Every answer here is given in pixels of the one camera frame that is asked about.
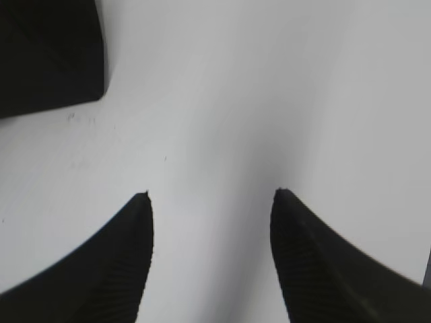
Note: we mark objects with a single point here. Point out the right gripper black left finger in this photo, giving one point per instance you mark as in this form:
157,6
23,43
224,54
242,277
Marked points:
101,281

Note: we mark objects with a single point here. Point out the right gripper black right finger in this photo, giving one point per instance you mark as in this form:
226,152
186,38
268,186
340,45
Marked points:
324,278

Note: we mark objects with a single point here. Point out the black bag with tan handles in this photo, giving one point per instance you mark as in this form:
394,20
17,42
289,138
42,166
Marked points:
53,55

